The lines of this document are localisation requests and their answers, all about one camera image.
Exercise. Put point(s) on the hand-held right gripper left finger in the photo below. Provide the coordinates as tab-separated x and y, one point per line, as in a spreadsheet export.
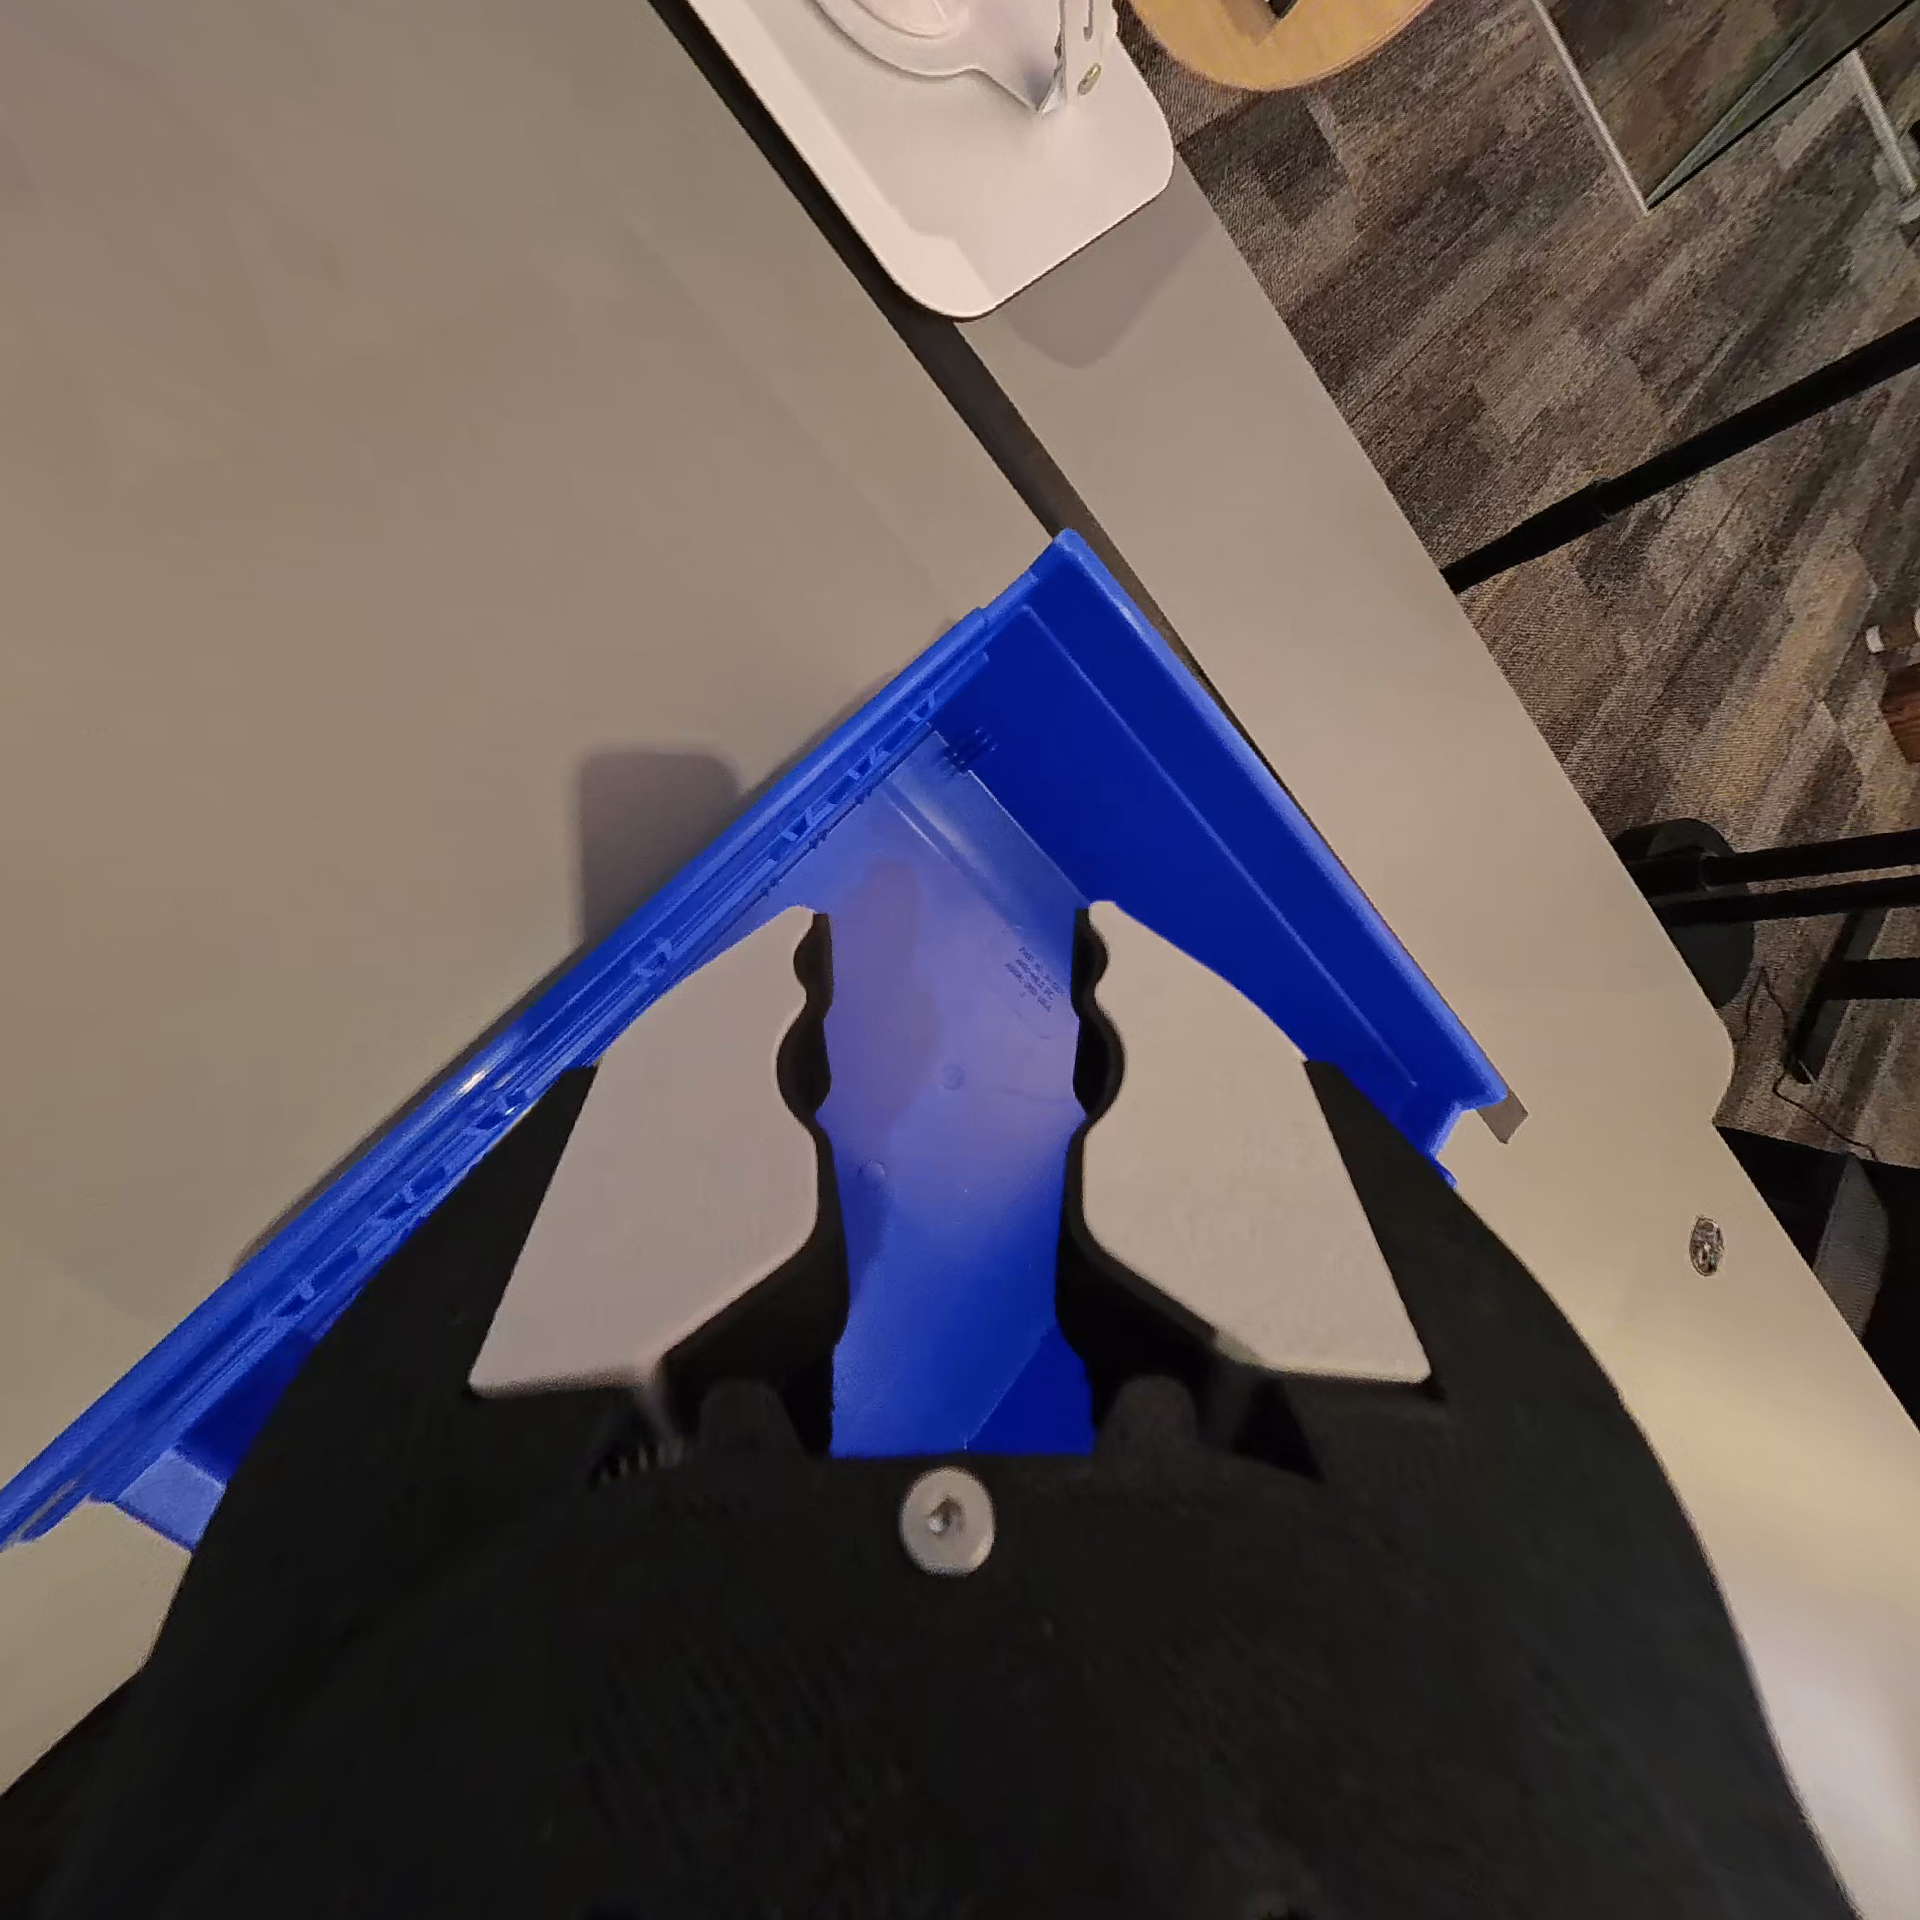
661	1201

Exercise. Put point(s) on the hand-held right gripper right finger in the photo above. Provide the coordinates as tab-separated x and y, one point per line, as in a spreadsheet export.
1243	1201

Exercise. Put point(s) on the blue plastic bin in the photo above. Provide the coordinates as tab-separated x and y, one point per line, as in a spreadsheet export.
960	1201

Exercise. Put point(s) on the round table grommet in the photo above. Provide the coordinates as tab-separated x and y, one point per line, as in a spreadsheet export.
1706	1243

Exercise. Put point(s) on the black stand base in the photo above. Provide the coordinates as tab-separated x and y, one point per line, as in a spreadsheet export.
1693	900

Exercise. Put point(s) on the black rubber strip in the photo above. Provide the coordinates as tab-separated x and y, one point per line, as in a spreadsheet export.
1020	434

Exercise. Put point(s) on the grey framed panel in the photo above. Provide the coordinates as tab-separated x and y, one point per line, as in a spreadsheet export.
1723	76

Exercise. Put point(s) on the black metal frame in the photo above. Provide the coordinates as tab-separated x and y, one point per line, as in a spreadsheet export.
1651	480

